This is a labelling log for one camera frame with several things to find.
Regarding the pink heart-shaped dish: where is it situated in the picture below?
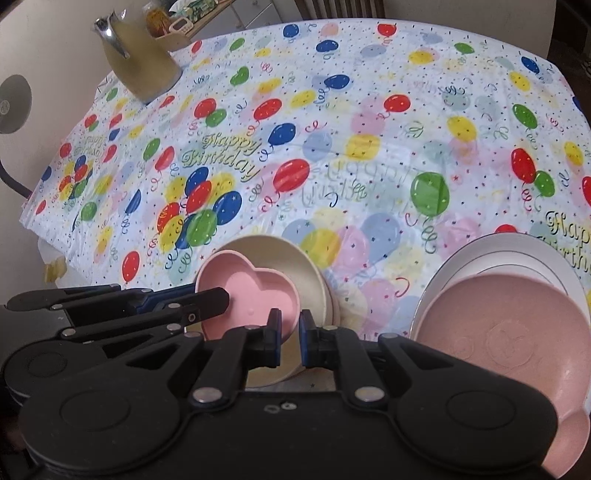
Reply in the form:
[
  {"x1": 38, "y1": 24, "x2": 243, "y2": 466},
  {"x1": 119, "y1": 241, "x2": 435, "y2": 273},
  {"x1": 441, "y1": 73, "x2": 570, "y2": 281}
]
[{"x1": 195, "y1": 250, "x2": 301, "y2": 340}]

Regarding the cream bowl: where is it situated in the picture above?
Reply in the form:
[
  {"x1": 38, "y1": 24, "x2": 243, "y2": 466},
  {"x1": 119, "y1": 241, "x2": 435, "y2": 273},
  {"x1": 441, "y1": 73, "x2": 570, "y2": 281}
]
[{"x1": 219, "y1": 235, "x2": 329, "y2": 389}]

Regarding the pink bear-shaped divided plate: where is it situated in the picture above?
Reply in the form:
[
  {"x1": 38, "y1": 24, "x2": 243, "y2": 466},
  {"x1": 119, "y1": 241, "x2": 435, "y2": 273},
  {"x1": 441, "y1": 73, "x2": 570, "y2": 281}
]
[{"x1": 412, "y1": 273, "x2": 590, "y2": 478}]

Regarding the white plate with floral print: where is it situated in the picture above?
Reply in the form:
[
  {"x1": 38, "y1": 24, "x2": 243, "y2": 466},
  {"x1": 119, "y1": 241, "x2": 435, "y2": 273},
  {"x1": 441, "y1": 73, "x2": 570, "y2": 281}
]
[{"x1": 410, "y1": 233, "x2": 590, "y2": 340}]

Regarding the pink bowl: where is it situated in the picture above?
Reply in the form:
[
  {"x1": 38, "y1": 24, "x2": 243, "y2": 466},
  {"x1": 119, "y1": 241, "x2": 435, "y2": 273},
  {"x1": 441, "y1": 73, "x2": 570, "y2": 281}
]
[{"x1": 324, "y1": 280, "x2": 341, "y2": 326}]

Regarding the grey desk lamp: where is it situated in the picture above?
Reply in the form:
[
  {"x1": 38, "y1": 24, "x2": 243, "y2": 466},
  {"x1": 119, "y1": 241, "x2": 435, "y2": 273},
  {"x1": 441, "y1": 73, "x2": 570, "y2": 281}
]
[{"x1": 0, "y1": 74, "x2": 32, "y2": 199}]

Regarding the balloon birthday tablecloth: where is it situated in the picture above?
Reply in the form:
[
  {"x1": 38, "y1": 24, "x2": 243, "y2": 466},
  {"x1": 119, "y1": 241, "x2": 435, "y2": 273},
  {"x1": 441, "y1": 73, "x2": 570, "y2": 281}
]
[{"x1": 21, "y1": 19, "x2": 590, "y2": 337}]

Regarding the gold thermos jug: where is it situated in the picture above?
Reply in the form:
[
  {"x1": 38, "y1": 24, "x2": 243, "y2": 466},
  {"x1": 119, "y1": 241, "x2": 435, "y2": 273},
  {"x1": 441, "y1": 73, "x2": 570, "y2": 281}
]
[{"x1": 93, "y1": 11, "x2": 182, "y2": 104}]

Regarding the small pink alarm clock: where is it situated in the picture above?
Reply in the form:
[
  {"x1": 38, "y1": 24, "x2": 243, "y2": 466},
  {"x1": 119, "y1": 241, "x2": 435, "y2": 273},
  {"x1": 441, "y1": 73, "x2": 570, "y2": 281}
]
[{"x1": 169, "y1": 17, "x2": 193, "y2": 35}]

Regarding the orange jar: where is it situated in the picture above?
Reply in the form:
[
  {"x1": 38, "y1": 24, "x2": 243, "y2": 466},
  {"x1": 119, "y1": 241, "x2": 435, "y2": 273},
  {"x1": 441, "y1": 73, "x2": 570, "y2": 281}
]
[{"x1": 142, "y1": 1, "x2": 171, "y2": 38}]

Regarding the white drawer cabinet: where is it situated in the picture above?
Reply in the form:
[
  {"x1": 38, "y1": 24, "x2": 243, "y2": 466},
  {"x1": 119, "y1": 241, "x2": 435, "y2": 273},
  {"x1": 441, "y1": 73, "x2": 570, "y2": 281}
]
[{"x1": 191, "y1": 0, "x2": 303, "y2": 40}]

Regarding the dark wooden chair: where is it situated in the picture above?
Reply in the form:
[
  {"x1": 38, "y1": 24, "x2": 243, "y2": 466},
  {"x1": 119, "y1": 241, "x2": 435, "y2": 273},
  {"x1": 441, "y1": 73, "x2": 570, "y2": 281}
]
[{"x1": 294, "y1": 0, "x2": 386, "y2": 20}]

